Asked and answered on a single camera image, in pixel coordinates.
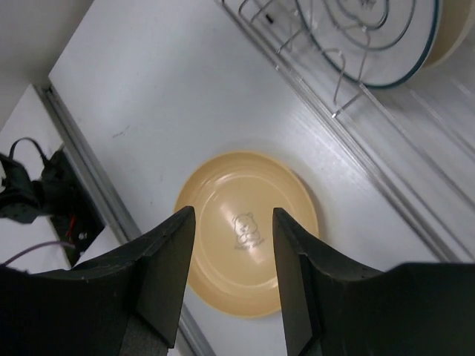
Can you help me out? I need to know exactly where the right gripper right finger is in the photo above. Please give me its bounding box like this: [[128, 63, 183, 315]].
[[272, 208, 474, 355]]

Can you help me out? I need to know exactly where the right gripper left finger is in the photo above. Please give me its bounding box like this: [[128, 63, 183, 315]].
[[1, 206, 195, 355]]

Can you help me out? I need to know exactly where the tan bear plate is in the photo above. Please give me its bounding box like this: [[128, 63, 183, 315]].
[[174, 151, 318, 318]]

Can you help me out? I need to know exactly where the white plate blue rim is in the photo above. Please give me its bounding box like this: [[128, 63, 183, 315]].
[[295, 0, 442, 89]]

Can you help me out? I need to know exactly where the front aluminium rail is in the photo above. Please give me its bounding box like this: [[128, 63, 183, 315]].
[[34, 84, 214, 355]]

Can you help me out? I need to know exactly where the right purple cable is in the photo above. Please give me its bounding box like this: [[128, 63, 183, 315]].
[[0, 240, 75, 266]]

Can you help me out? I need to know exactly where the silver wire dish rack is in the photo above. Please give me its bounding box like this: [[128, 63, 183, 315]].
[[221, 1, 474, 262]]

